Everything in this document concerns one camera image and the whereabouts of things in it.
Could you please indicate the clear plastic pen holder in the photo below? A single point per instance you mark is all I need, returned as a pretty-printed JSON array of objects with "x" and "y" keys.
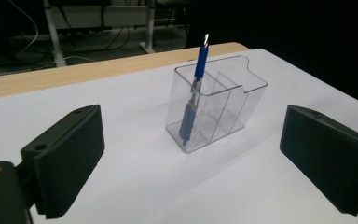
[{"x": 223, "y": 105}]

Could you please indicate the dark curtain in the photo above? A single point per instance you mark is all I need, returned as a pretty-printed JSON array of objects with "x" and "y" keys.
[{"x": 292, "y": 28}]

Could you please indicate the white table cover sheet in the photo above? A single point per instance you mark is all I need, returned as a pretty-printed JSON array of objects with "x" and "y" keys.
[{"x": 155, "y": 180}]

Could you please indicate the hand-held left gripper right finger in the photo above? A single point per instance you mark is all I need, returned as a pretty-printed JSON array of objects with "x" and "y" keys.
[{"x": 329, "y": 155}]

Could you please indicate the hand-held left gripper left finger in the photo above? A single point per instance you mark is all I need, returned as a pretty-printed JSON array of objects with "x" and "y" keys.
[{"x": 65, "y": 161}]

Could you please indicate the blue ballpoint pen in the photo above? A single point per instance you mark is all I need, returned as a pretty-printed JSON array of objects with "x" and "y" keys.
[{"x": 195, "y": 93}]

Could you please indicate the white desk leg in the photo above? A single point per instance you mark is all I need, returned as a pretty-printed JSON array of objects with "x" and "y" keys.
[
  {"x": 150, "y": 26},
  {"x": 55, "y": 34}
]

